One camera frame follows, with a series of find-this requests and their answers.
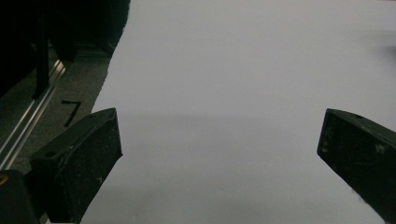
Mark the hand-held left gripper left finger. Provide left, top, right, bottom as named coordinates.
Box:
left=29, top=107, right=123, bottom=224

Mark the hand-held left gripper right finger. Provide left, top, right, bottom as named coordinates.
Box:
left=317, top=107, right=396, bottom=224

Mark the aluminium floor rail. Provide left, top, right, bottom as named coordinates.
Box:
left=0, top=59, right=67, bottom=172

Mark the black stand post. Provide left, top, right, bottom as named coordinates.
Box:
left=33, top=18, right=50, bottom=100

